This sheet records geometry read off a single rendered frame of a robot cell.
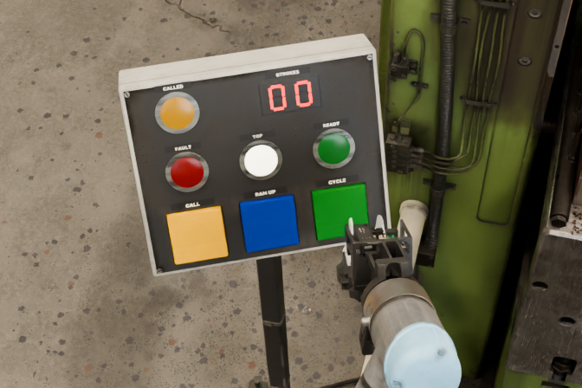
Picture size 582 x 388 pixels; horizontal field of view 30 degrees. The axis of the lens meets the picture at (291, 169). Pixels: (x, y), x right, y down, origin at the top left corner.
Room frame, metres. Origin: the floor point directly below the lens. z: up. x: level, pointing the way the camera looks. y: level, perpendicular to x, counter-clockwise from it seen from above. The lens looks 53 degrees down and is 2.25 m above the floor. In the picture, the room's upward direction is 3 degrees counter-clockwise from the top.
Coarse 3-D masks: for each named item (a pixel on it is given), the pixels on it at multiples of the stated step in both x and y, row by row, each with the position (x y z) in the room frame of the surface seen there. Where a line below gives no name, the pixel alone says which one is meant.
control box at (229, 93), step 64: (192, 64) 0.99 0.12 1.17; (256, 64) 0.96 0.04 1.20; (320, 64) 0.96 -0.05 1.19; (128, 128) 0.90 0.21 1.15; (192, 128) 0.90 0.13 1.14; (256, 128) 0.91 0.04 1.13; (320, 128) 0.91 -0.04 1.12; (192, 192) 0.86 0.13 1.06; (256, 192) 0.86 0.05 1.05; (384, 192) 0.87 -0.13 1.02; (256, 256) 0.81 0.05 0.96
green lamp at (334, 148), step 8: (328, 136) 0.91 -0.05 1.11; (336, 136) 0.91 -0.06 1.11; (344, 136) 0.91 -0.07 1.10; (320, 144) 0.90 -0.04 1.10; (328, 144) 0.90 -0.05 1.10; (336, 144) 0.90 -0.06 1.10; (344, 144) 0.90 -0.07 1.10; (320, 152) 0.89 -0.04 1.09; (328, 152) 0.89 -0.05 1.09; (336, 152) 0.89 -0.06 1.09; (344, 152) 0.89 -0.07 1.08; (328, 160) 0.89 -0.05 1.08; (336, 160) 0.89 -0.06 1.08
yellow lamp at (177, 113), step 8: (168, 104) 0.92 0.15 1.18; (176, 104) 0.92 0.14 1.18; (184, 104) 0.92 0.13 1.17; (160, 112) 0.91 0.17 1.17; (168, 112) 0.91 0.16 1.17; (176, 112) 0.91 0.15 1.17; (184, 112) 0.91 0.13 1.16; (192, 112) 0.91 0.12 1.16; (168, 120) 0.91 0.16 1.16; (176, 120) 0.91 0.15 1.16; (184, 120) 0.91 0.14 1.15; (176, 128) 0.90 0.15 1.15
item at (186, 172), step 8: (184, 160) 0.88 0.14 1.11; (192, 160) 0.88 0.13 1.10; (176, 168) 0.87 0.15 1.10; (184, 168) 0.87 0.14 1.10; (192, 168) 0.87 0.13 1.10; (200, 168) 0.87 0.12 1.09; (176, 176) 0.87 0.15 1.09; (184, 176) 0.87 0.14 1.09; (192, 176) 0.87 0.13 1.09; (200, 176) 0.87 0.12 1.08; (184, 184) 0.86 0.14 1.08; (192, 184) 0.86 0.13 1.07
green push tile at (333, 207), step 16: (320, 192) 0.86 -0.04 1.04; (336, 192) 0.86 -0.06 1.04; (352, 192) 0.86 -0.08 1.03; (320, 208) 0.85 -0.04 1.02; (336, 208) 0.85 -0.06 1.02; (352, 208) 0.85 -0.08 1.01; (320, 224) 0.84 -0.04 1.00; (336, 224) 0.84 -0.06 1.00; (368, 224) 0.84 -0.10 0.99; (320, 240) 0.82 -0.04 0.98
